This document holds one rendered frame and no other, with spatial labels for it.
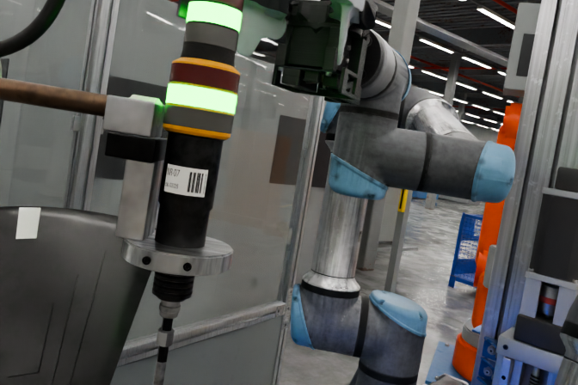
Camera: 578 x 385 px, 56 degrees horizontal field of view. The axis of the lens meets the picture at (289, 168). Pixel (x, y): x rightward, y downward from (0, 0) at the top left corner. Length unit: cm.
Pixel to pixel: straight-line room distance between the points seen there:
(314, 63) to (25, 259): 30
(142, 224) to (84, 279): 15
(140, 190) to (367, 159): 37
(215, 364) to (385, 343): 72
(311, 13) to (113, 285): 30
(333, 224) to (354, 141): 40
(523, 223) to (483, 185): 47
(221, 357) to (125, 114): 138
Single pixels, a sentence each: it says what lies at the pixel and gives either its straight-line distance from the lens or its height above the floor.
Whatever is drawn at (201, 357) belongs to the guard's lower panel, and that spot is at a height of 91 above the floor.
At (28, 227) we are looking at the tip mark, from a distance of 52.
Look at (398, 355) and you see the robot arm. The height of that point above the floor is 118.
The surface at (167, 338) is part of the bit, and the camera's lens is 37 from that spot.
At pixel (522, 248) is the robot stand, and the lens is 116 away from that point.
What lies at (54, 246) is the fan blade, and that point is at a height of 142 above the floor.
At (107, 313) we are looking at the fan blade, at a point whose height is 138.
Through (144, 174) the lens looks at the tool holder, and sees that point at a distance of 34.
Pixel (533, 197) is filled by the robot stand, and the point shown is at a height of 151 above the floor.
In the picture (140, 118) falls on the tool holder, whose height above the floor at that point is 154.
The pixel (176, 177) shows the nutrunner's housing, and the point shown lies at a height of 151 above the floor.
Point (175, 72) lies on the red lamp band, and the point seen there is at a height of 157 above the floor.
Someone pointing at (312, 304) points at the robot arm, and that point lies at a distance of 106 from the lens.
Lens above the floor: 154
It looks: 3 degrees down
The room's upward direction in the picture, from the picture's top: 9 degrees clockwise
